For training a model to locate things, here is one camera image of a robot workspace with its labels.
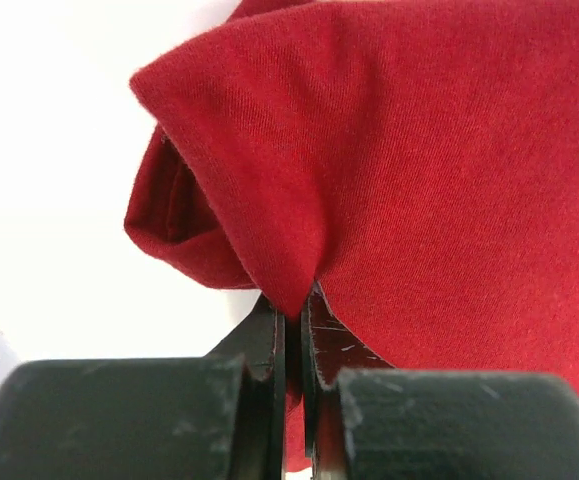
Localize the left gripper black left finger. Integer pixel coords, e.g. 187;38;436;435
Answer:
0;298;285;480

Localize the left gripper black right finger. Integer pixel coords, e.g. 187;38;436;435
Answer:
301;289;579;479

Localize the red t shirt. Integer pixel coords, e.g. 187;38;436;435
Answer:
122;0;579;480

